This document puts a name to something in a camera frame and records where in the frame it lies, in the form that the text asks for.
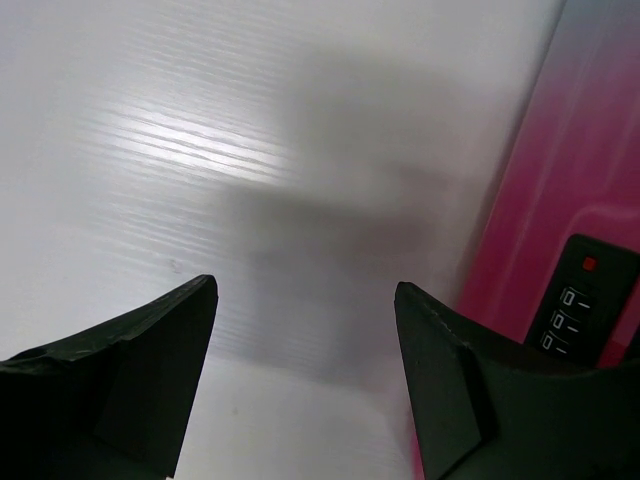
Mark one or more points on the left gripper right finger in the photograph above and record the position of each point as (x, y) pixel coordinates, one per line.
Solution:
(486, 407)

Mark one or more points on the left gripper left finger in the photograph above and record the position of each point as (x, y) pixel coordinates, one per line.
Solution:
(112, 401)

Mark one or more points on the pink hard-shell suitcase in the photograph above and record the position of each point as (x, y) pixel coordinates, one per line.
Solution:
(557, 267)

